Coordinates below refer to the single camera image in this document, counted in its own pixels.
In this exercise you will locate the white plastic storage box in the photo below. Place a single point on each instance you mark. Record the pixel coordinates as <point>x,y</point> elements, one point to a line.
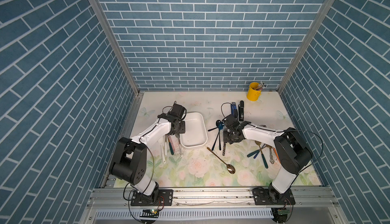
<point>195,135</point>

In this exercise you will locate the silver spoon clear handle right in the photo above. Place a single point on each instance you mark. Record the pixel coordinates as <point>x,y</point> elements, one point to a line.
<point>271,156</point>

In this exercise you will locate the gold long spoon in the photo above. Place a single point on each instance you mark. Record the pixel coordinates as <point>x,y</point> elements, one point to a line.
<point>230,168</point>

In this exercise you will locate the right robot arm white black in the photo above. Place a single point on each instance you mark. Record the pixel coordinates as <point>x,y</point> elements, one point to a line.
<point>293,152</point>

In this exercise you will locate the white plastic spoon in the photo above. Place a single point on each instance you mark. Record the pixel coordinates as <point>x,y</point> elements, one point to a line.
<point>163,152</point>

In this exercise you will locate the teal handled spoon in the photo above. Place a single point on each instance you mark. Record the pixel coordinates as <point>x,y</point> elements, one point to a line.
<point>262,146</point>

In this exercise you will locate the black purple spoon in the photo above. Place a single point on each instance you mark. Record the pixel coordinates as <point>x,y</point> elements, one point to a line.
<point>218,137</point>

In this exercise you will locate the dark blue handled spoon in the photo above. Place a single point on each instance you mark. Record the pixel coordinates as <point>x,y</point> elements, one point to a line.
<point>255,153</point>

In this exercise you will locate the orange plastic spoon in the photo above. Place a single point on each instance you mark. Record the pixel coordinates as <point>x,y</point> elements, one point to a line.
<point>275,153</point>

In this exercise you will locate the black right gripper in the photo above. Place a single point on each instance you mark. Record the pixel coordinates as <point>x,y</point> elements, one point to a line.
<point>224,132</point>

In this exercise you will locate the yellow pen cup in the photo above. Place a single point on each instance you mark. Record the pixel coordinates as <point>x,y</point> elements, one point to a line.
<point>253,94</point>

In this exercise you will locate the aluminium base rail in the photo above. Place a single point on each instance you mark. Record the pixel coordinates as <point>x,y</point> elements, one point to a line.
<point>214,197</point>

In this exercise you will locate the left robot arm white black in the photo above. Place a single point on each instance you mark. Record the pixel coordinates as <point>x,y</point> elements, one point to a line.
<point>129,160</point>

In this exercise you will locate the silver spoon marbled handle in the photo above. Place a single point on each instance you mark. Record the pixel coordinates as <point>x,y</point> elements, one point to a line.
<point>224,147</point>

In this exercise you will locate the black stapler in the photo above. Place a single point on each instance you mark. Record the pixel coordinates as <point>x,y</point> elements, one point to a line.
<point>241,111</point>

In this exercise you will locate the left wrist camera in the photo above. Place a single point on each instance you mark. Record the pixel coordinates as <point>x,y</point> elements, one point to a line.
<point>178,111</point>

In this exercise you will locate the blue stapler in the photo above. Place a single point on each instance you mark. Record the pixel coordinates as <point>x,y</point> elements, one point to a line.
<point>234,110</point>

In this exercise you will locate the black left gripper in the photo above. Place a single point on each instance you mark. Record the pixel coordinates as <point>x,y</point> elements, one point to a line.
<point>183,128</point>

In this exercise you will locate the green handled spoon left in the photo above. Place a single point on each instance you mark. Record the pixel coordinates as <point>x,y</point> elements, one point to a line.
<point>170,145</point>

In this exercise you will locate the silver spoon clear handle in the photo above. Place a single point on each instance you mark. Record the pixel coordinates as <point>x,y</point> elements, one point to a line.
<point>179,144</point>
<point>271,156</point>

